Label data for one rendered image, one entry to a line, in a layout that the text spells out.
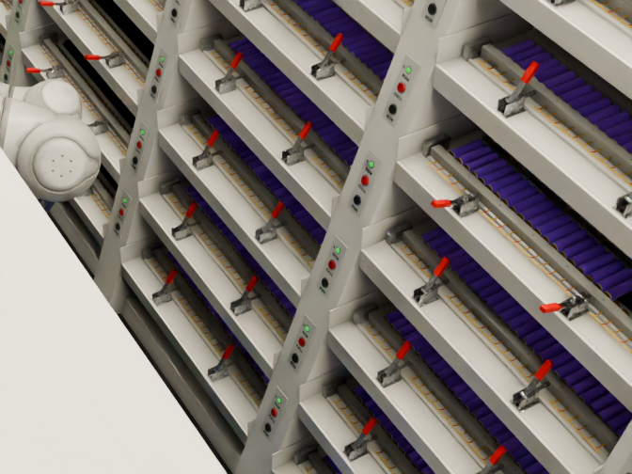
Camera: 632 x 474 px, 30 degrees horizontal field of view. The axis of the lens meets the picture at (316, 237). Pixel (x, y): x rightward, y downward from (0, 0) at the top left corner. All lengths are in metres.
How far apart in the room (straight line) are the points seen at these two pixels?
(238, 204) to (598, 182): 0.94
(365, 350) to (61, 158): 0.90
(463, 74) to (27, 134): 0.76
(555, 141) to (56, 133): 0.77
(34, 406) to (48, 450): 0.01
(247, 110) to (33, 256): 2.23
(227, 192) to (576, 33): 1.00
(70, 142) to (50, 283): 1.29
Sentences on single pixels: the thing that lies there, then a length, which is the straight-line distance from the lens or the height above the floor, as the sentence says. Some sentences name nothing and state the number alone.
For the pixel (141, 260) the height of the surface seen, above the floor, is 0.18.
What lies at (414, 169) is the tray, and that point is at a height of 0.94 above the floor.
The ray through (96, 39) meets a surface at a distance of 2.98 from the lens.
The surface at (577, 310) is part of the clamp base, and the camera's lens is 1.82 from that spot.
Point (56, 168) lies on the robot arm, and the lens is 1.48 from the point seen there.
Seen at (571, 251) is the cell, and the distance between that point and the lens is 1.90.
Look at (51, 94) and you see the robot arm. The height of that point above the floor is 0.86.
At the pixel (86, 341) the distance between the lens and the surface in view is 0.19.
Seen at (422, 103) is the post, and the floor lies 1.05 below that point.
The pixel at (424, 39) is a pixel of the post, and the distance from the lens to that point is 1.98.
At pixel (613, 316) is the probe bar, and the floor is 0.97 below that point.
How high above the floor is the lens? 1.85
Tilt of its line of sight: 31 degrees down
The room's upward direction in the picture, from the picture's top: 21 degrees clockwise
